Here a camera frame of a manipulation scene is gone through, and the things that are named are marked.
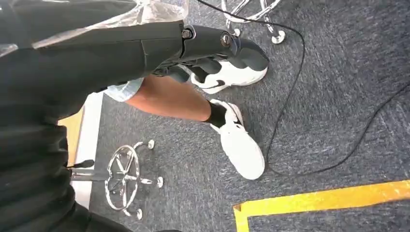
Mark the person's foot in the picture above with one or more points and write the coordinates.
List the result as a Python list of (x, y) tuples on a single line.
[(237, 76), (240, 147)]

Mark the light wooden panel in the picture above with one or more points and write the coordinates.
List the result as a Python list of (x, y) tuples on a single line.
[(73, 134)]

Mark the ribbed grey left arm sleeve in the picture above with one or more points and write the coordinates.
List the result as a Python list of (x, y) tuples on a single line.
[(32, 166)]

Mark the yellow floor tape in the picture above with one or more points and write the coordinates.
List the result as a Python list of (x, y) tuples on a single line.
[(320, 198)]

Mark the chrome office chair base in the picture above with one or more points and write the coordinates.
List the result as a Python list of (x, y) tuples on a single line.
[(123, 177), (250, 14)]

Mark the clear plastic wrap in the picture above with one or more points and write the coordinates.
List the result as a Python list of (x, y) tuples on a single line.
[(153, 12)]

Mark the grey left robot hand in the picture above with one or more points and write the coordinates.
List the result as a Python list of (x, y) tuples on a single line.
[(96, 64)]

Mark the white furniture panel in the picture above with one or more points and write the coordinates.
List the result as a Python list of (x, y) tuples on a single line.
[(88, 134)]

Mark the person's leg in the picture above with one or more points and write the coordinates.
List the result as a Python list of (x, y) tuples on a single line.
[(166, 99)]

